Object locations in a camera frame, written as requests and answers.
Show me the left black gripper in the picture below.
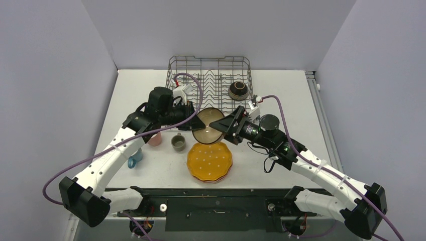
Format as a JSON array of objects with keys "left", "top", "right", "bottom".
[{"left": 159, "top": 101, "right": 205, "bottom": 131}]

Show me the brown speckled cream bowl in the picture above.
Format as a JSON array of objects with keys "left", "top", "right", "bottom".
[{"left": 192, "top": 107, "right": 225, "bottom": 145}]

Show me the dark patterned cream bowl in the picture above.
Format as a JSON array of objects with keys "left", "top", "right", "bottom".
[{"left": 228, "top": 81, "right": 249, "bottom": 101}]

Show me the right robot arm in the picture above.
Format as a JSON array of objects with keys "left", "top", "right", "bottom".
[{"left": 208, "top": 106, "right": 387, "bottom": 239}]

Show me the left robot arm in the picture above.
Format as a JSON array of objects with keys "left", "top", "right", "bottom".
[{"left": 59, "top": 87, "right": 201, "bottom": 227}]

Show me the grey ceramic mug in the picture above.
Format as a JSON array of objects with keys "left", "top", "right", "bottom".
[{"left": 171, "top": 133, "right": 186, "bottom": 152}]

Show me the yellow polka dot plate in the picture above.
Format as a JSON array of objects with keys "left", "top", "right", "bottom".
[{"left": 186, "top": 142, "right": 233, "bottom": 175}]

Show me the pink cup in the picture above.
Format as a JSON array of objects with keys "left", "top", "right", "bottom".
[{"left": 147, "top": 132, "right": 162, "bottom": 147}]

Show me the pink plate under stack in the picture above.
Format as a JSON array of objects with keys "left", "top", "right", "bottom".
[{"left": 191, "top": 168, "right": 231, "bottom": 184}]

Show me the blue mug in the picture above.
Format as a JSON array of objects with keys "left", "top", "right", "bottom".
[{"left": 127, "top": 148, "right": 143, "bottom": 169}]

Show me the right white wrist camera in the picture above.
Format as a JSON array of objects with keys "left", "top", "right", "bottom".
[{"left": 247, "top": 95, "right": 263, "bottom": 122}]

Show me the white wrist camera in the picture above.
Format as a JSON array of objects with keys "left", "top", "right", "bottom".
[
  {"left": 172, "top": 84, "right": 193, "bottom": 102},
  {"left": 247, "top": 95, "right": 263, "bottom": 122}
]

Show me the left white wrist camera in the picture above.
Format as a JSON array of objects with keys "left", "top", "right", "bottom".
[{"left": 172, "top": 84, "right": 193, "bottom": 102}]

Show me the grey wire dish rack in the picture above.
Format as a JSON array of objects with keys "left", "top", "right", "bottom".
[{"left": 165, "top": 55, "right": 254, "bottom": 115}]

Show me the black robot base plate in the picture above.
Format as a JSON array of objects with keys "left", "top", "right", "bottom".
[{"left": 115, "top": 188, "right": 321, "bottom": 232}]

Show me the aluminium rail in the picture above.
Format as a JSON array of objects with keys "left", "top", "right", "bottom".
[{"left": 305, "top": 71, "right": 335, "bottom": 152}]

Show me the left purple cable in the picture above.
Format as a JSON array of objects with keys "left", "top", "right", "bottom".
[{"left": 42, "top": 72, "right": 204, "bottom": 241}]

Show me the purple cable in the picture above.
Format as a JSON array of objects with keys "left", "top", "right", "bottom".
[
  {"left": 253, "top": 95, "right": 405, "bottom": 241},
  {"left": 42, "top": 72, "right": 204, "bottom": 241}
]

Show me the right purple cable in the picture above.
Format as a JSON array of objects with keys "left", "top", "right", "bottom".
[{"left": 253, "top": 95, "right": 405, "bottom": 241}]

